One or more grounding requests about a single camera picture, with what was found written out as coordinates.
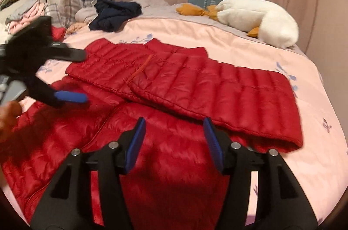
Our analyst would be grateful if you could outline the navy blue garment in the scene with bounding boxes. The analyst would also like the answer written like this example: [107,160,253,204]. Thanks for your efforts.
[88,0,142,32]

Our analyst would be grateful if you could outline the person's left hand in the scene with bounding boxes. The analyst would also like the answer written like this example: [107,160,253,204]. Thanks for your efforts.
[0,102,24,139]

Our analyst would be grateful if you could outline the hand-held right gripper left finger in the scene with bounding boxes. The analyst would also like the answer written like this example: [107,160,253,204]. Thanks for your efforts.
[30,117,147,230]

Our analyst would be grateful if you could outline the lilac grey blanket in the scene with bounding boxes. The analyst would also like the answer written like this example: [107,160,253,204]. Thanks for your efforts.
[75,7,99,24]

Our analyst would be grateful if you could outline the small plaid pillow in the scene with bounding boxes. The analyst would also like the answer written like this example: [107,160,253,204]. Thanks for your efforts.
[43,3,64,27]

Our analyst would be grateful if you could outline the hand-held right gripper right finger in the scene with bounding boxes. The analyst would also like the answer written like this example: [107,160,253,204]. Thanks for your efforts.
[203,118,318,230]

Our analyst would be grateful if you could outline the peach cloth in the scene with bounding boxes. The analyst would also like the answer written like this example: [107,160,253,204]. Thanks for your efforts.
[67,23,88,35]

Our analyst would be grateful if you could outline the small red down jacket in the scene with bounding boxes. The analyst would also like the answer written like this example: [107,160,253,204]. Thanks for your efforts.
[51,26,67,42]

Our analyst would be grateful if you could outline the pile of folded clothes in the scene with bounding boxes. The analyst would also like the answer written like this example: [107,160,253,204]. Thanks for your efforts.
[0,0,55,33]

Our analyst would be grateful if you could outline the white goose plush toy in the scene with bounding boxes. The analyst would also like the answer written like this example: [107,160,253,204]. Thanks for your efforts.
[176,0,299,48]

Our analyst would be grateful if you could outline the pink printed duvet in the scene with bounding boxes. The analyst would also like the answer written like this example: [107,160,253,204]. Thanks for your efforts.
[0,0,340,225]

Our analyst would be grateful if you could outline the large plaid pillow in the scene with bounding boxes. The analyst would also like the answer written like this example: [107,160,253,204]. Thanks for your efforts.
[58,0,115,28]

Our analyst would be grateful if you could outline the large red down jacket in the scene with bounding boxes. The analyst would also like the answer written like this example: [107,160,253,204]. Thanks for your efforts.
[0,38,303,230]

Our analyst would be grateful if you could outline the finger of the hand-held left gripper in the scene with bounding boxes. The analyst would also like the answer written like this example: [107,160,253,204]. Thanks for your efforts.
[50,42,88,62]
[27,76,90,109]

